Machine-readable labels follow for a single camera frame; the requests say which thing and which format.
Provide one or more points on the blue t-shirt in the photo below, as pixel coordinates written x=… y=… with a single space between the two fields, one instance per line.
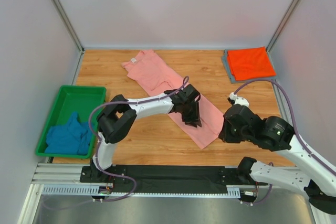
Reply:
x=72 y=138

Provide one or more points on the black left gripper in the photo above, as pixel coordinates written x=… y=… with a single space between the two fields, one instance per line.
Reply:
x=189 y=111

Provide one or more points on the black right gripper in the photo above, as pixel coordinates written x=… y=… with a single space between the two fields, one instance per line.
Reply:
x=226 y=129

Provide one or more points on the white slotted cable duct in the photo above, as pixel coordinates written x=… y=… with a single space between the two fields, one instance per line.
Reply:
x=97 y=191

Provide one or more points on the folded orange t-shirt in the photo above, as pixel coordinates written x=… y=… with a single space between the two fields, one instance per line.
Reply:
x=250 y=63

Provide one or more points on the pink t-shirt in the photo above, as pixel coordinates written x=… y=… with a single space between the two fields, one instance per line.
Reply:
x=154 y=76

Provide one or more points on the folded grey t-shirt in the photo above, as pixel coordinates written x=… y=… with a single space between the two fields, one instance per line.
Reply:
x=231 y=76

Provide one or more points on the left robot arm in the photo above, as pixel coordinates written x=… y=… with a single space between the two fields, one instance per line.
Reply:
x=117 y=117

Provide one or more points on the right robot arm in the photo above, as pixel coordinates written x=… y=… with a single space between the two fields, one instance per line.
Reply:
x=315 y=179

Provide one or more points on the aluminium frame rail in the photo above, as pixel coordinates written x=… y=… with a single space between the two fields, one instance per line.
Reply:
x=67 y=172

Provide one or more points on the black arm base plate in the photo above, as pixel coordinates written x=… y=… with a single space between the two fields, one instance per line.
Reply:
x=102 y=175

